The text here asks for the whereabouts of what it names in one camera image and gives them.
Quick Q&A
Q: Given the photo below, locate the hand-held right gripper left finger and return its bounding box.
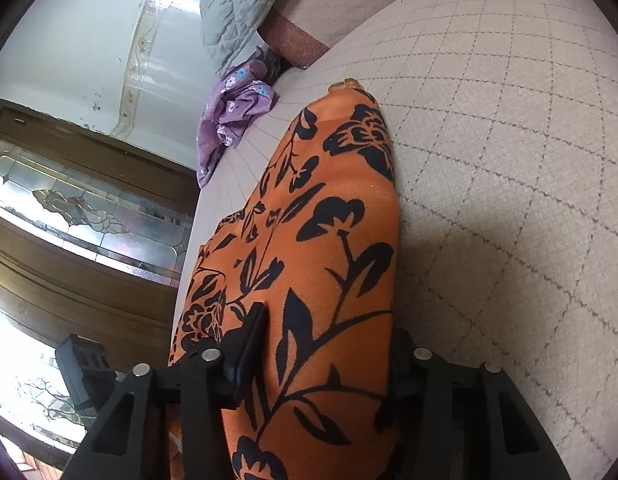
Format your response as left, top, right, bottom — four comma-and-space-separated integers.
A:
64, 302, 269, 480

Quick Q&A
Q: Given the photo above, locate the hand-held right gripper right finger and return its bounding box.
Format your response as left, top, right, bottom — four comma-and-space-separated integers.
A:
386, 327, 572, 480

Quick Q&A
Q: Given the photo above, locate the orange black floral garment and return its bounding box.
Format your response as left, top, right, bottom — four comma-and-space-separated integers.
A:
166, 77, 405, 480

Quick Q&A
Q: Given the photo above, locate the bright window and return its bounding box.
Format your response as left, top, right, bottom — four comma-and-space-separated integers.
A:
0, 305, 100, 453

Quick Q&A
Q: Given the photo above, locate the wooden door with leaded glass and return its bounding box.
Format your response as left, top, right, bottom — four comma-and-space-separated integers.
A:
0, 95, 200, 376

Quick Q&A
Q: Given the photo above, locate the beige quilted mattress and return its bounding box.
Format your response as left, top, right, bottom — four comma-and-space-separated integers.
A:
169, 0, 618, 480

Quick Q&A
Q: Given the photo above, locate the purple floral cloth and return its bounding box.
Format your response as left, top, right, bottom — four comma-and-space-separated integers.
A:
195, 47, 277, 188

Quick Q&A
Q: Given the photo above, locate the white wardrobe with gold trim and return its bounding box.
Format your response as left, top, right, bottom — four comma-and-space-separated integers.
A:
109, 0, 225, 171

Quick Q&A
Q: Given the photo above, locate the pink cushion with maroon edge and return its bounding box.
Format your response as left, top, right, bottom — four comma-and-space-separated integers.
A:
258, 0, 440, 70

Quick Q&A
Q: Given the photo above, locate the grey quilted blanket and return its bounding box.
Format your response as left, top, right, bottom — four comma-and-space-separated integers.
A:
199, 0, 315, 78

